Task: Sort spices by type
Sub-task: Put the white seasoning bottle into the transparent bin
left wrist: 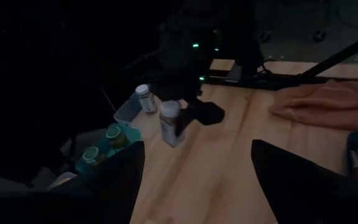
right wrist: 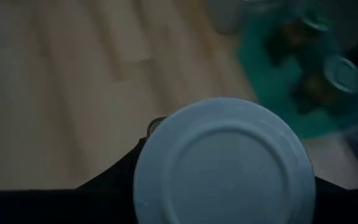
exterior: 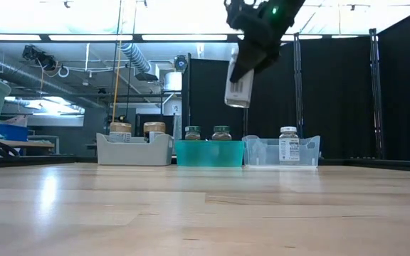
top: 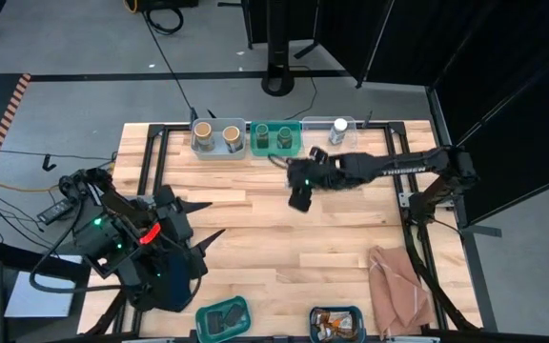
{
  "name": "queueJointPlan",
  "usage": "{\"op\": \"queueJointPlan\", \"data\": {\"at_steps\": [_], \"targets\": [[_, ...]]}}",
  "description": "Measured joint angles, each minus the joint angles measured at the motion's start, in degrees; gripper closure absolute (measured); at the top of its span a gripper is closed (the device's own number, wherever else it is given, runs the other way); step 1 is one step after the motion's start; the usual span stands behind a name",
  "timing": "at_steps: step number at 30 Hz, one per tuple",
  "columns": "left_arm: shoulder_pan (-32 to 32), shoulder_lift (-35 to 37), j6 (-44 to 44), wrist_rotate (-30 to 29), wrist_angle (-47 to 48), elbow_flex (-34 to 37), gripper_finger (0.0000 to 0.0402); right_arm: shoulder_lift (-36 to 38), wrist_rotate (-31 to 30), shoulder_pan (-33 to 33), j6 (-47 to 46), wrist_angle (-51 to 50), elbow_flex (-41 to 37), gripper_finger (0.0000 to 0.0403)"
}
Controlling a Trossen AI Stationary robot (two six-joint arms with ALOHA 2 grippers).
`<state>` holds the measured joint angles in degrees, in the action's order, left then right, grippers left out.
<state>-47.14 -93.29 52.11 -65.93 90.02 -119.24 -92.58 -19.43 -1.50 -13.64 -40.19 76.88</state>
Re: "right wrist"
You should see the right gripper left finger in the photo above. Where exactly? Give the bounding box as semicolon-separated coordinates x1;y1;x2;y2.
75;136;149;224

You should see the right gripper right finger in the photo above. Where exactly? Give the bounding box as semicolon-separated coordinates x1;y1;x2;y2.
308;175;356;224

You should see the white-lid seasoning jar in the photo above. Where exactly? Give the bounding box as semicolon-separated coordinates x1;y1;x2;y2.
132;96;317;224

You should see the green-lid spice jar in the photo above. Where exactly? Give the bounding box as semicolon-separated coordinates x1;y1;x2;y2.
263;9;331;67
290;55;358;116

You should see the teal plastic bin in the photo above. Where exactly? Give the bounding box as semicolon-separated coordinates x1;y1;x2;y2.
237;12;358;141

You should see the white plastic bin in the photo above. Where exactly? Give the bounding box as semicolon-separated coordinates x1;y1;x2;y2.
206;0;260;35

